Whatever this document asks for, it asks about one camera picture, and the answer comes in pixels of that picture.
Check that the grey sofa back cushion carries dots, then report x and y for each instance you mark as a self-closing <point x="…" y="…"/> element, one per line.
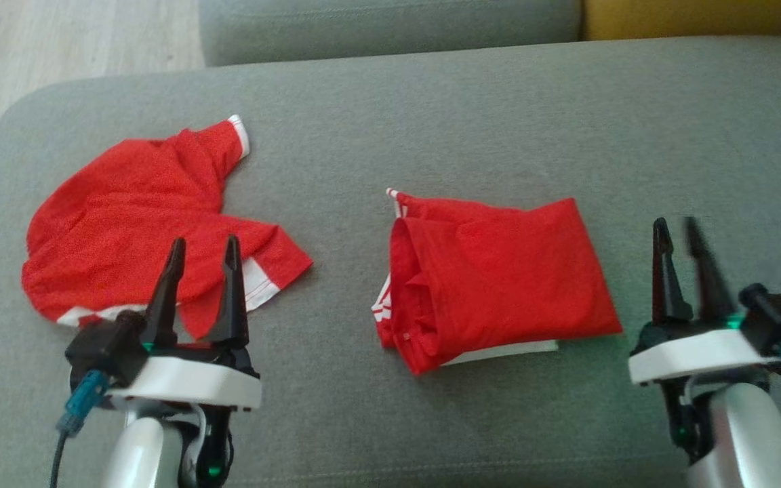
<point x="390" y="30"/>

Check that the yellow sofa cushion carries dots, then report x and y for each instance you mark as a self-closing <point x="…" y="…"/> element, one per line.
<point x="695" y="17"/>

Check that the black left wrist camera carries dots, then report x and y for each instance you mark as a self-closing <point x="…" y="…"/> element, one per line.
<point x="102" y="349"/>

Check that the grey sofa seat cushion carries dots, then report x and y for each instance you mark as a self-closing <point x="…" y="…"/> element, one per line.
<point x="499" y="122"/>

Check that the red shorts white trim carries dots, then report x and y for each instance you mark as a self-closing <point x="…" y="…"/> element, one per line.
<point x="126" y="230"/>

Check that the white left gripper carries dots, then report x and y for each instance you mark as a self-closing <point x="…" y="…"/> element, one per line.
<point x="187" y="383"/>

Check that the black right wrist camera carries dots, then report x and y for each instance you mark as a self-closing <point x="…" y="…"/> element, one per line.
<point x="780" y="318"/>

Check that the red white basketball jersey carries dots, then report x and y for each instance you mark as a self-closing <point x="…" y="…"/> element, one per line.
<point x="499" y="278"/>

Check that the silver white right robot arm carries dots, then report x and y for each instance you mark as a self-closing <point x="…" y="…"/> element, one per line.
<point x="750" y="440"/>

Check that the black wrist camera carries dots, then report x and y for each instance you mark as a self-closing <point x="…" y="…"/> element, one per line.
<point x="780" y="318"/>
<point x="102" y="349"/>

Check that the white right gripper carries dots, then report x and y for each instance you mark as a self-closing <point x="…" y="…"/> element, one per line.
<point x="695" y="352"/>

